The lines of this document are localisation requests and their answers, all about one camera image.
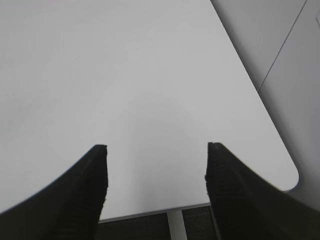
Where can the white table leg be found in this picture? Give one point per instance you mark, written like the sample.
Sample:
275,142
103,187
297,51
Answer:
176,225

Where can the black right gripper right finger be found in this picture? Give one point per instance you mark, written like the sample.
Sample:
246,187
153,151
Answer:
247,207

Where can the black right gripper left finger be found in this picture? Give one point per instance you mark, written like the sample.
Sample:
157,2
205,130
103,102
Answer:
67,209

